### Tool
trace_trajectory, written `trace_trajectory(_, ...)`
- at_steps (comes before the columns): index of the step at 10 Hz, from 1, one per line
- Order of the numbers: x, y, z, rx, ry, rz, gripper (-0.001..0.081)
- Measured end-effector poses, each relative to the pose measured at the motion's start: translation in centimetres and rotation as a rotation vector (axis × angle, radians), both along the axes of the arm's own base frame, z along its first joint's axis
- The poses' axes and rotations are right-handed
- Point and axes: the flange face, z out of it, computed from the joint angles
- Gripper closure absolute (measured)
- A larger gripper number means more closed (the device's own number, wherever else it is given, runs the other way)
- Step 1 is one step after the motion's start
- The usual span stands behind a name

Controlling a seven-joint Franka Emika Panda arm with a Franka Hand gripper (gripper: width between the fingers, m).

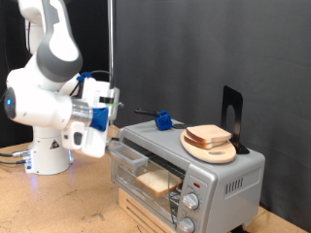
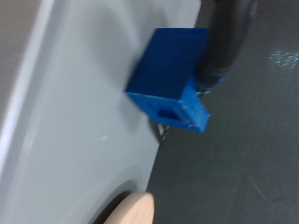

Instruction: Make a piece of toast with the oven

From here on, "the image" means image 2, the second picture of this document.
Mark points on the metal spatula with blue block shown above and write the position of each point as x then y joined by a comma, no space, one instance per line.
168,68

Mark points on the silver toaster oven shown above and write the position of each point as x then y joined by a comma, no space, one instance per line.
78,109

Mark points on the oval wooden cutting board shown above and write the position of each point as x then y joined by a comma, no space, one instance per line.
134,210

